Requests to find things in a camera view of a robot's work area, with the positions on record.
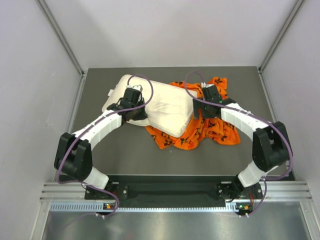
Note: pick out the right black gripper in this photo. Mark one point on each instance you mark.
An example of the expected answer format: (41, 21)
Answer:
(198, 104)

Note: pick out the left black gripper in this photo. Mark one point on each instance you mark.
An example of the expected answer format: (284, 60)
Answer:
(142, 115)

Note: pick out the white pillow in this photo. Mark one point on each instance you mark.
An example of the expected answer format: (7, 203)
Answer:
(170, 109)

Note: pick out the orange patterned pillowcase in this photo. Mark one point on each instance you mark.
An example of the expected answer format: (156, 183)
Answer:
(216, 129)

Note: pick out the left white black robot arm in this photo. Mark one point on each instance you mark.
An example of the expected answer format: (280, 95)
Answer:
(74, 160)

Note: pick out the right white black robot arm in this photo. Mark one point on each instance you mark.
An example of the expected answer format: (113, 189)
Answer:
(270, 143)

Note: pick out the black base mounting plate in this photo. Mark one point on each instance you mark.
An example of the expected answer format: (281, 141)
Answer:
(176, 190)

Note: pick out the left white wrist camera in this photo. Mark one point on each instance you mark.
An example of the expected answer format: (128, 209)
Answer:
(133, 88)

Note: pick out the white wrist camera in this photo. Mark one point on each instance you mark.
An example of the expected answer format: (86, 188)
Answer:
(206, 85)
(133, 88)

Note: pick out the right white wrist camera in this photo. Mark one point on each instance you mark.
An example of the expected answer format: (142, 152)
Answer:
(206, 85)

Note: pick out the grey slotted cable duct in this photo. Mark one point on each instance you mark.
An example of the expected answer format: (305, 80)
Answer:
(103, 207)

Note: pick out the left aluminium corner post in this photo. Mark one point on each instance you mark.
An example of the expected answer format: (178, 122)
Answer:
(60, 35)

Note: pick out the aluminium corner post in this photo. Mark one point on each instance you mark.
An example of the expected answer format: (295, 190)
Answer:
(298, 4)
(60, 35)

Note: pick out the aluminium frame rail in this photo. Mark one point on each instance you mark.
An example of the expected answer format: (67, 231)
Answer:
(277, 191)

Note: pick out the right aluminium corner post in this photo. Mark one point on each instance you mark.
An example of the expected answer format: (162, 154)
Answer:
(298, 4)

